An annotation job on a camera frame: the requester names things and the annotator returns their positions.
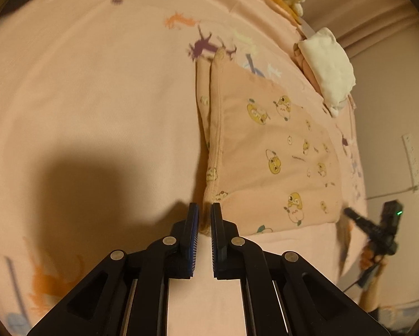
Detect pink cartoon print shirt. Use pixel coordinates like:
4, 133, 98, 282
196, 49, 343, 236

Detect folded white cream clothes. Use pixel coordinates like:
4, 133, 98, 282
294, 27, 356, 118

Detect right hand holding gripper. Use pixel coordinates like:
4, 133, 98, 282
359, 242, 388, 276

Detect pink animal print bedsheet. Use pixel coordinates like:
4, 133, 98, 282
0, 0, 370, 336

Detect beige curtain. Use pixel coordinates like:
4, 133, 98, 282
296, 0, 419, 60

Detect white wall power strip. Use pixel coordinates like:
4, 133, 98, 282
401, 134, 419, 193

